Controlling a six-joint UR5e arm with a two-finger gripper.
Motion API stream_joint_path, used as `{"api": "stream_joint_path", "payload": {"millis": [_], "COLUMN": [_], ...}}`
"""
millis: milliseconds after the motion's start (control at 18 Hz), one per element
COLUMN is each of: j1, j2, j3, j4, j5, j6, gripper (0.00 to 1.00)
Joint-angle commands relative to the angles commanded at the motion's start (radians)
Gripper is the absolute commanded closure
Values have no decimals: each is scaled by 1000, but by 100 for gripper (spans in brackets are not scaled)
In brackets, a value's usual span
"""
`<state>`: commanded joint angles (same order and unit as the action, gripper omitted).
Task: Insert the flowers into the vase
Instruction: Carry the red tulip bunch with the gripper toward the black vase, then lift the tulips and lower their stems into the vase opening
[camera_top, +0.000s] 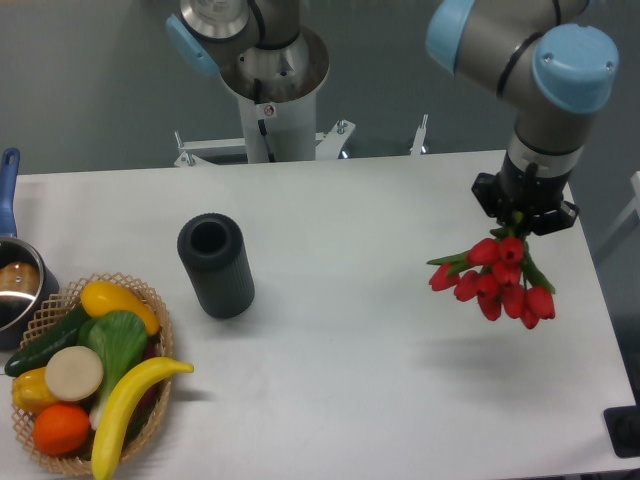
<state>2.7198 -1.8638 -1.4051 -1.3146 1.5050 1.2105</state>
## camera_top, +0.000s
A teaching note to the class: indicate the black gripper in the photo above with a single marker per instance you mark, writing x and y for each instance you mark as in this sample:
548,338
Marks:
524,189

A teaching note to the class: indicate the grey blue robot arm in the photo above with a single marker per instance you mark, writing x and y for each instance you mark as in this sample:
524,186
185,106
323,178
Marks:
530,54

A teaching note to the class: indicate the black device at edge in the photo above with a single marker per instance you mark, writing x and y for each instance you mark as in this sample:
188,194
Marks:
622,425

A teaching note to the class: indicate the orange fruit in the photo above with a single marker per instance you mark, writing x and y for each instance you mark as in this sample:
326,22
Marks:
60,429

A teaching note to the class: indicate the beige round disc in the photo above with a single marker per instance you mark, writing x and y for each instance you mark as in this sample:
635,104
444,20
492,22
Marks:
74,373

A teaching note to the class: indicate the yellow squash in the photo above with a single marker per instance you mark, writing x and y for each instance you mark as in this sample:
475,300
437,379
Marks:
99,298

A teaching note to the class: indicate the dark green cucumber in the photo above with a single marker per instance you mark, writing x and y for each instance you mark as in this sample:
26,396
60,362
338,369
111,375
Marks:
39,351

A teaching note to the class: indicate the yellow bell pepper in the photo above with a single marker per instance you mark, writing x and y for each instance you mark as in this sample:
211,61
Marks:
30,392

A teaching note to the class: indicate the blue handled saucepan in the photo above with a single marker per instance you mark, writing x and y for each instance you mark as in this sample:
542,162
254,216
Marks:
26,282

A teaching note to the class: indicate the yellow banana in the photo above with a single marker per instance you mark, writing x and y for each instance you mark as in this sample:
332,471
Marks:
110,434

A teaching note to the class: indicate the woven wicker basket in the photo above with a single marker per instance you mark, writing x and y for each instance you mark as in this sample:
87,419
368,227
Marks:
150,412

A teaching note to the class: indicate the white object right edge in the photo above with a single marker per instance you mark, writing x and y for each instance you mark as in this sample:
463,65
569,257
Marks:
621,227

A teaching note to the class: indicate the green leafy vegetable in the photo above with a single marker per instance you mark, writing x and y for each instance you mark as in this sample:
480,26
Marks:
119,338

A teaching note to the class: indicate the dark grey ribbed vase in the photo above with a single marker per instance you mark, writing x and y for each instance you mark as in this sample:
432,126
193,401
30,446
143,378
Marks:
212,250

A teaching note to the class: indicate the red tulip bouquet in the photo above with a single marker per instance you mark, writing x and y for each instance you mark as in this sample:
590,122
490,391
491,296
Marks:
500,275

